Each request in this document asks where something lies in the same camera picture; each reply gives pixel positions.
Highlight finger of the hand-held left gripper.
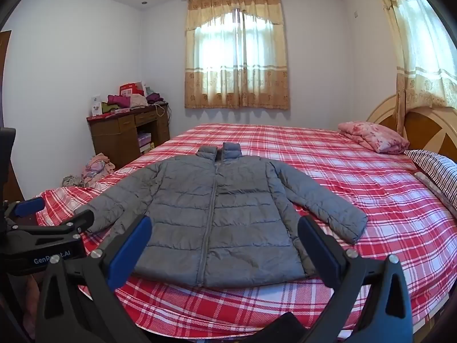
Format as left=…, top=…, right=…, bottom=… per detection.
left=3, top=196, right=46, bottom=226
left=7, top=210, right=95, bottom=246

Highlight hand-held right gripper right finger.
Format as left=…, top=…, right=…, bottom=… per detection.
left=297, top=215, right=415, bottom=343

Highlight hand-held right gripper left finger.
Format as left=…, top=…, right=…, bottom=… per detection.
left=35, top=215, right=153, bottom=343

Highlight grey puffer jacket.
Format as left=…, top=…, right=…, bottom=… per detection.
left=73, top=142, right=368, bottom=288

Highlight pile of pink clothes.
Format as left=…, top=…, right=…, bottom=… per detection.
left=62, top=152, right=116, bottom=188

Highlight maroon folded clothes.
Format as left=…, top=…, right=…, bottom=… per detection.
left=108, top=94, right=130, bottom=109

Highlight red plaid bed sheet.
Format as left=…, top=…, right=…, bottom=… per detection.
left=34, top=123, right=457, bottom=340

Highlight brown wooden desk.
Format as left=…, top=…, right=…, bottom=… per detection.
left=86, top=102, right=171, bottom=170

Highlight boxes in desk recess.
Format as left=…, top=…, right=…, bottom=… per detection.
left=137, top=132, right=155, bottom=155

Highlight pink floral folded blanket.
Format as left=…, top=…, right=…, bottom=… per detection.
left=337, top=121, right=410, bottom=155

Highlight striped pillow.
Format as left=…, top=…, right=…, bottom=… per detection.
left=403, top=149, right=457, bottom=218

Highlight red cardboard box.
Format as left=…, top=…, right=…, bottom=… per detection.
left=119, top=82, right=145, bottom=97

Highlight brown wooden door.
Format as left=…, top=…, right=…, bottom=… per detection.
left=0, top=30, right=25, bottom=202

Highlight wooden bed headboard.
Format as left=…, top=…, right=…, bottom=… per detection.
left=367, top=95, right=457, bottom=158

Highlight beige floral window curtain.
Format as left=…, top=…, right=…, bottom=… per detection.
left=184, top=0, right=290, bottom=111

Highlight beige floral side curtain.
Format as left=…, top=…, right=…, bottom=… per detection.
left=369, top=0, right=457, bottom=145

